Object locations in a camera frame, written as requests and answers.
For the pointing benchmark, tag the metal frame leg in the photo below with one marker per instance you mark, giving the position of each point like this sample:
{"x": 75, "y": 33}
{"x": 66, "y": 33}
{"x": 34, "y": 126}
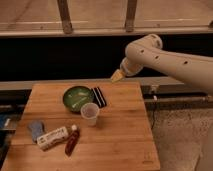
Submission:
{"x": 65, "y": 16}
{"x": 130, "y": 15}

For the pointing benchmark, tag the white rectangular box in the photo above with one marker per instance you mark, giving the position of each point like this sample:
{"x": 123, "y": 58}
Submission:
{"x": 51, "y": 138}

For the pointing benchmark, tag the left metal frame leg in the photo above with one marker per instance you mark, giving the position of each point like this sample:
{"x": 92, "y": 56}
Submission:
{"x": 65, "y": 16}

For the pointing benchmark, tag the black striped eraser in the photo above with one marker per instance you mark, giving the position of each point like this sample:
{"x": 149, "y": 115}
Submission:
{"x": 98, "y": 97}

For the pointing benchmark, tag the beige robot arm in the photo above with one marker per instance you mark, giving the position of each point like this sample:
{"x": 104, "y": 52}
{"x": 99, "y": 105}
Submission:
{"x": 148, "y": 52}

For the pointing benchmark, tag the green ceramic bowl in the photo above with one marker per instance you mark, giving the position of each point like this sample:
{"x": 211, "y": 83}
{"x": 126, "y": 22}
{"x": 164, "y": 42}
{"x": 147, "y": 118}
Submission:
{"x": 75, "y": 97}

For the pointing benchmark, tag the beige and yellow gripper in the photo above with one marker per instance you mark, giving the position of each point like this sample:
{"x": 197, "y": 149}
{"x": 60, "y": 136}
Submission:
{"x": 127, "y": 68}

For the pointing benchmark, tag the right metal frame leg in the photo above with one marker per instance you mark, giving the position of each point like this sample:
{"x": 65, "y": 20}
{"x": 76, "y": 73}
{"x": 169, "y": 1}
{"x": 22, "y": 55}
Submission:
{"x": 130, "y": 15}

